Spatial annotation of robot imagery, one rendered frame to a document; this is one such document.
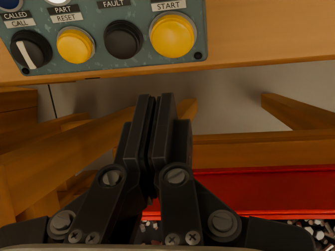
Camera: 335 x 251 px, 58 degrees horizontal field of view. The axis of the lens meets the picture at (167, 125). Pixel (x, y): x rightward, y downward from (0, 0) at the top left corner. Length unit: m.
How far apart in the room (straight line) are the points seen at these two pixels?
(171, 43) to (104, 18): 0.05
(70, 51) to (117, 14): 0.04
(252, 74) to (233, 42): 0.91
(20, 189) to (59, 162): 0.11
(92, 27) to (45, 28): 0.03
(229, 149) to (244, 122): 0.81
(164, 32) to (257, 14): 0.08
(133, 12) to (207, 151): 0.19
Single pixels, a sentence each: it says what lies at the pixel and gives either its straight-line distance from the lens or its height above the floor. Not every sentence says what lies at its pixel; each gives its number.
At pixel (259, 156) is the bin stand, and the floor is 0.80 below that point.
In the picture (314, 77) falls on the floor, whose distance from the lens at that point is 1.19.
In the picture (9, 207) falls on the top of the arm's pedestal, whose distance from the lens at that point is 0.44.
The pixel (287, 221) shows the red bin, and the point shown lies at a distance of 0.29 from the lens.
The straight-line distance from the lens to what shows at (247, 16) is 0.24.
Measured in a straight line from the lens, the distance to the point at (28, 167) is 0.48.
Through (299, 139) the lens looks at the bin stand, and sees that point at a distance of 0.36.
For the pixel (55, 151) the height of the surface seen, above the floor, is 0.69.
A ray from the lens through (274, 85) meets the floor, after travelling 1.16.
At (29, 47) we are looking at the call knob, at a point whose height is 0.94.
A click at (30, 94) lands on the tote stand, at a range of 1.31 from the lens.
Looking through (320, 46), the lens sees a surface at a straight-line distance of 0.25.
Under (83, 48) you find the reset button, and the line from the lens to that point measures 0.22.
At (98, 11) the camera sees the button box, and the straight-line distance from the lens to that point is 0.22.
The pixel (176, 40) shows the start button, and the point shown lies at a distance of 0.20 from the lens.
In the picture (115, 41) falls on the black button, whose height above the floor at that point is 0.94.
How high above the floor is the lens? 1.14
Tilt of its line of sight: 77 degrees down
